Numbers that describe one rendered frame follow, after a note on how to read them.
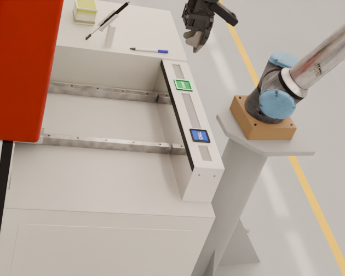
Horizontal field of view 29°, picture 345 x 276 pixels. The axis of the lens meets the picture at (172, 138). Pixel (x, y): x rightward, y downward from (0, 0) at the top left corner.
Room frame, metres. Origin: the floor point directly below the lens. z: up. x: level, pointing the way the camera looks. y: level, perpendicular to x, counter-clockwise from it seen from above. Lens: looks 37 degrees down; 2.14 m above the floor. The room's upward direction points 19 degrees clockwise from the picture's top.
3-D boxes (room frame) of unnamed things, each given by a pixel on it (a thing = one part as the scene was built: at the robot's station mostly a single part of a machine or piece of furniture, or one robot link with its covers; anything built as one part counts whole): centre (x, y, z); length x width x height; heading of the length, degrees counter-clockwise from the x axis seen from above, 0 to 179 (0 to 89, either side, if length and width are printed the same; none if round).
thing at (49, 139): (1.58, 0.23, 0.84); 0.50 x 0.02 x 0.03; 112
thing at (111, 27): (1.94, 0.33, 1.03); 0.06 x 0.04 x 0.13; 112
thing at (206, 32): (1.84, 0.01, 1.19); 0.05 x 0.02 x 0.09; 22
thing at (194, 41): (1.84, 0.03, 1.14); 0.06 x 0.03 x 0.09; 112
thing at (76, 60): (2.06, 0.39, 0.89); 0.62 x 0.35 x 0.14; 112
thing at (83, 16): (2.06, 0.43, 1.00); 0.07 x 0.07 x 0.07; 25
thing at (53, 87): (1.83, 0.34, 0.84); 0.50 x 0.02 x 0.03; 112
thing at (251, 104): (2.01, -0.28, 0.93); 0.15 x 0.15 x 0.10
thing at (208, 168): (1.75, -0.03, 0.89); 0.55 x 0.09 x 0.14; 22
